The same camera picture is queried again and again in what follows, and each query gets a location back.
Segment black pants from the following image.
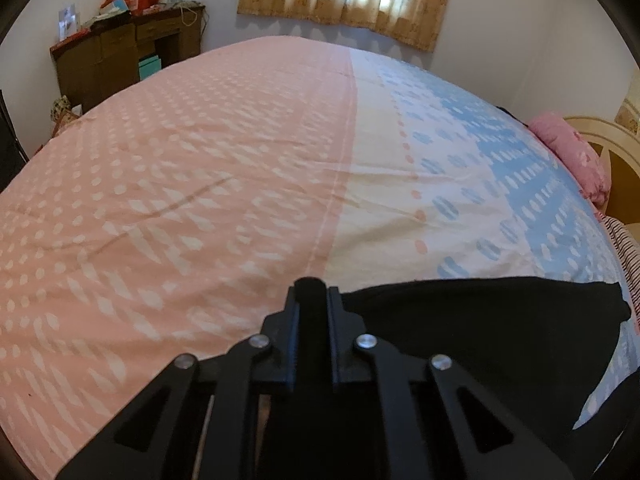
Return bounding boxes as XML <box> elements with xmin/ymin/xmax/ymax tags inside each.
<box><xmin>259</xmin><ymin>275</ymin><xmax>633</xmax><ymax>480</ymax></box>

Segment pink and blue bedspread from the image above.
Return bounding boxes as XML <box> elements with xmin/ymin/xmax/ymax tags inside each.
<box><xmin>1</xmin><ymin>37</ymin><xmax>625</xmax><ymax>479</ymax></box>

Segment striped pillow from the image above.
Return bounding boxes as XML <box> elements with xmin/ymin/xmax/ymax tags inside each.
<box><xmin>602</xmin><ymin>216</ymin><xmax>640</xmax><ymax>326</ymax></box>

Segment pink pillow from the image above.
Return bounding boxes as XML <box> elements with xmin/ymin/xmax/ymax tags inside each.
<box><xmin>528</xmin><ymin>113</ymin><xmax>612</xmax><ymax>208</ymax></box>

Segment cream wooden headboard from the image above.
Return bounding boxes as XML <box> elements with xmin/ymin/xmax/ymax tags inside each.
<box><xmin>565</xmin><ymin>116</ymin><xmax>640</xmax><ymax>240</ymax></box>

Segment teal box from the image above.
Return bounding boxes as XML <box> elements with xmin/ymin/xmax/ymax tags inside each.
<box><xmin>138</xmin><ymin>55</ymin><xmax>162</xmax><ymax>80</ymax></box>

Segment dark wooden desk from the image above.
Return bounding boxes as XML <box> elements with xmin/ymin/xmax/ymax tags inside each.
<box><xmin>50</xmin><ymin>2</ymin><xmax>205</xmax><ymax>112</ymax></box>

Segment photo frame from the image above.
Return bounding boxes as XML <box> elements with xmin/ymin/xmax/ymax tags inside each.
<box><xmin>58</xmin><ymin>4</ymin><xmax>78</xmax><ymax>41</ymax></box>

